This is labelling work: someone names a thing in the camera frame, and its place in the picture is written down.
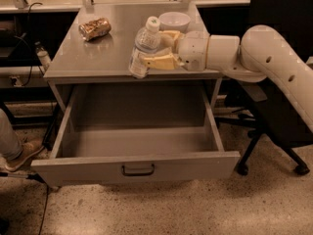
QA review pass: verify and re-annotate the crushed golden can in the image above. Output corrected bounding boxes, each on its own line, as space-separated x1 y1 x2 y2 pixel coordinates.
78 18 112 41

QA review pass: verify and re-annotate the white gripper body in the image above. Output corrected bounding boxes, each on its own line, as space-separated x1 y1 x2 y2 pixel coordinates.
178 31 209 71

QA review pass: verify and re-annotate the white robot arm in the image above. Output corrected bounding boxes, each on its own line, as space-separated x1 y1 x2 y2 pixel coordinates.
140 25 313 131

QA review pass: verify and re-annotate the small bottle on shelf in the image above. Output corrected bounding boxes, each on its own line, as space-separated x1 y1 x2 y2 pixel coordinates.
35 41 51 71

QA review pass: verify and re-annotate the wall power outlet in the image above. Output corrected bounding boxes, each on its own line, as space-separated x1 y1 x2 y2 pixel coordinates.
10 76 21 87

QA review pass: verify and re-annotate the black cable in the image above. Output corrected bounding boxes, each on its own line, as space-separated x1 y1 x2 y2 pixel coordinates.
13 2 44 87

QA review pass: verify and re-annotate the clear plastic water bottle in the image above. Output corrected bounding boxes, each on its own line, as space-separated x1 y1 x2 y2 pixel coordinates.
128 16 160 78

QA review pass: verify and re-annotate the tan shoe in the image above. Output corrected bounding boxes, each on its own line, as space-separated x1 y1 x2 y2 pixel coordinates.
4 139 44 172

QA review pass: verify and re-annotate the white ceramic bowl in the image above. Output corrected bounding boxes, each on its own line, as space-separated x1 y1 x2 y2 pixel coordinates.
158 12 191 32

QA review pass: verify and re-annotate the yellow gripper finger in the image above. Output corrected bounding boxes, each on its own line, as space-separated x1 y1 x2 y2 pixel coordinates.
159 30 185 51
141 54 181 71

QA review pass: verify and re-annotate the black drawer handle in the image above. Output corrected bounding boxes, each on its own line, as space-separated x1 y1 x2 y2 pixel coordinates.
121 164 155 177

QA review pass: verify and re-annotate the grey metal cabinet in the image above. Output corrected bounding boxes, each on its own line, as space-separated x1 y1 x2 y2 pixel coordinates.
43 2 227 113

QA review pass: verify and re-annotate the person's grey trouser leg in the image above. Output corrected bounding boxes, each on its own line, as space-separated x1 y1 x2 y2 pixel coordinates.
0 109 22 161

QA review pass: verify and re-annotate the open grey top drawer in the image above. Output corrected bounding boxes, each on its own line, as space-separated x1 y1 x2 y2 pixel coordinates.
30 83 242 188

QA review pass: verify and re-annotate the black office chair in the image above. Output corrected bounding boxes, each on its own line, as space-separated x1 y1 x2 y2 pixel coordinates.
219 0 313 175

